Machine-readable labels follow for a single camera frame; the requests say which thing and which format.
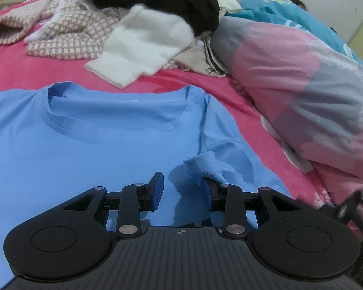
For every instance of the cream striped jacket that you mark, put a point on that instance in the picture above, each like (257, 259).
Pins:
(199, 60)

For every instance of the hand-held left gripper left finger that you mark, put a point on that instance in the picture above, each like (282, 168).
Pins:
(158, 191)

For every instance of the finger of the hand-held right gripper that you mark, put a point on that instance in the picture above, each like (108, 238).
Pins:
(360, 202)

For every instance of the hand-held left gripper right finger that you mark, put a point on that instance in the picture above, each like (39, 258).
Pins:
(205, 192)

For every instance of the blue t-shirt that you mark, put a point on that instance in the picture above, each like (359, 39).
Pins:
(93, 157)

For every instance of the beige checkered garment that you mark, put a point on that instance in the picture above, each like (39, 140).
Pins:
(63, 33)

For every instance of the white fleece garment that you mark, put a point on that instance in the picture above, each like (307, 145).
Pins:
(145, 42)

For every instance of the pink floral bedsheet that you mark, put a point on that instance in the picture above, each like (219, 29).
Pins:
(24, 72)

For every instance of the pink grey quilt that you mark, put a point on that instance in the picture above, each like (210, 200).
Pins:
(305, 90)

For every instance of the teal printed blanket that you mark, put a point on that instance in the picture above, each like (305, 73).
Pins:
(278, 15)

